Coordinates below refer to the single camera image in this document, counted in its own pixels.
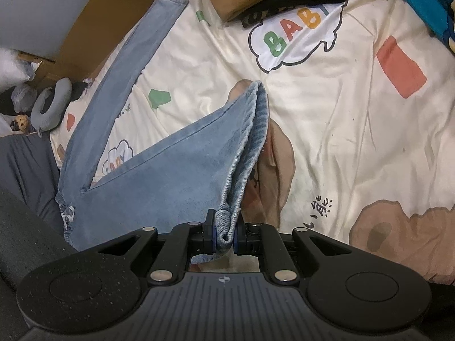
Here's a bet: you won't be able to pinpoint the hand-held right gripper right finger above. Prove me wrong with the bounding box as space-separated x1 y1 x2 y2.
233 217 352 285

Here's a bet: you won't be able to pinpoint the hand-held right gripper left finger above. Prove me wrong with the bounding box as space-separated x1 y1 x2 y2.
90 209 217 285

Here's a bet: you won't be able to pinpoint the blue denim pants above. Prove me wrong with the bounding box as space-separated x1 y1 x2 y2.
55 0 270 264

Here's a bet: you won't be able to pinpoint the cream bear print blanket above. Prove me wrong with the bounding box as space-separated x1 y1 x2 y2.
50 0 455 286

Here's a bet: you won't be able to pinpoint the dark grey cloth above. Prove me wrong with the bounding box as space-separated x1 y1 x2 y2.
0 186 80 294

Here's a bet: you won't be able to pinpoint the dark grey pillow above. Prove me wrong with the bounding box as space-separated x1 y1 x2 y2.
0 133 63 228

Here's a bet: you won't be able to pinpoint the black cloth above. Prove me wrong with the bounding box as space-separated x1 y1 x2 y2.
71 80 91 96

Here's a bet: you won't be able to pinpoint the grey neck pillow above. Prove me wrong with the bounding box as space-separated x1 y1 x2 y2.
30 77 73 138

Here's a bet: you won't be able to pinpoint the small teddy bear toy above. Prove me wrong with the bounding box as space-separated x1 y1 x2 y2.
10 114 31 134

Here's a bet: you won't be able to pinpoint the clear plastic bag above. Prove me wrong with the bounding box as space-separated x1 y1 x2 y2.
11 84 38 113

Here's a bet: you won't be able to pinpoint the small cardboard box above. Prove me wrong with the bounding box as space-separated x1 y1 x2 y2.
18 51 57 82

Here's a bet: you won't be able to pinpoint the flattened brown cardboard box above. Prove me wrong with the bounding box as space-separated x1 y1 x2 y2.
28 0 201 91

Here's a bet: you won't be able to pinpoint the white pillow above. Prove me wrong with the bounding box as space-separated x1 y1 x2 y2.
0 46 36 93

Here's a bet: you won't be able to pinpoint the grey padded panel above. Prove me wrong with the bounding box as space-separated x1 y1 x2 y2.
0 0 112 63

